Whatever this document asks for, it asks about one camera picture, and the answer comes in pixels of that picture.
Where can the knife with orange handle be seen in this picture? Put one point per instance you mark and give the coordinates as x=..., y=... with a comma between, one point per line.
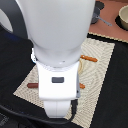
x=88, y=58

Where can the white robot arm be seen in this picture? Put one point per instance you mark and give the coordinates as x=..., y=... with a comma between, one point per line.
x=57, y=28

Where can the round beige plate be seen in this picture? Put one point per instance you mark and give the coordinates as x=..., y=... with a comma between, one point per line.
x=81, y=66

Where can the fork with orange handle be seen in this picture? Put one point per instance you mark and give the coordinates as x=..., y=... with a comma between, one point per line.
x=82, y=86

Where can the beige bowl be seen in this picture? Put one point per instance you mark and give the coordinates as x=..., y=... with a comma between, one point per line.
x=123, y=14

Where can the beige woven placemat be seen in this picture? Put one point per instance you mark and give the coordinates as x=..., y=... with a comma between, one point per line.
x=92, y=77

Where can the brown sausage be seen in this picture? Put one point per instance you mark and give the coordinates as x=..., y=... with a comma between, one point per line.
x=32, y=85

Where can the black stove burner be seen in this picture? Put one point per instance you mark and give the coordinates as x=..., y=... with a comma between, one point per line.
x=99, y=4

